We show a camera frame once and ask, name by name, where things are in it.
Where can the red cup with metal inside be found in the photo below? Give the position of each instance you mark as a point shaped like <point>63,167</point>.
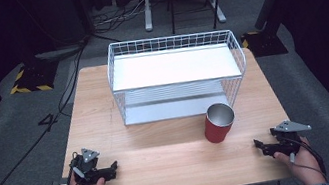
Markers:
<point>215,130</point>

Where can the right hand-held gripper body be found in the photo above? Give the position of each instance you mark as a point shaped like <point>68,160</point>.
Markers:
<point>290,137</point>

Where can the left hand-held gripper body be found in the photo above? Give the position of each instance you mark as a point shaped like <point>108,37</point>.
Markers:
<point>86,168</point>

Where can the person's right hand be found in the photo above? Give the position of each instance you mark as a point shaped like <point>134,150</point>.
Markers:
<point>303,165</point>

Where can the black yellow striped stand base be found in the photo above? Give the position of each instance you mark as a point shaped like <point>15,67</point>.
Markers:
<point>264,43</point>
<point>33,79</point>

